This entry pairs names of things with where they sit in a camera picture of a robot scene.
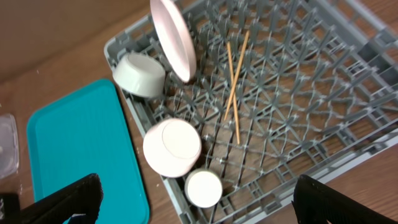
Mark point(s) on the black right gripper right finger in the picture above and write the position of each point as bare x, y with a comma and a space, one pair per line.
316, 203

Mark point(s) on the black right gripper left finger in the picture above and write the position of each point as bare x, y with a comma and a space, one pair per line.
78, 202

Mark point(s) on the pink bowl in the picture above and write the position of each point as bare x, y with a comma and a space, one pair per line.
172, 147

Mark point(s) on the white plastic cup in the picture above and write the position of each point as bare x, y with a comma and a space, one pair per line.
203, 188

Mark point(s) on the large white plate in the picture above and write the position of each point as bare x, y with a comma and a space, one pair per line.
174, 37

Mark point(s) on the grey dishwasher rack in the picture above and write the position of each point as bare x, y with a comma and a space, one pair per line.
316, 95

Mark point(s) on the teal plastic tray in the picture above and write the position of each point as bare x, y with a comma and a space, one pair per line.
83, 133

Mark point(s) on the clear plastic bin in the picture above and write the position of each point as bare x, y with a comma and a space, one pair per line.
9, 146

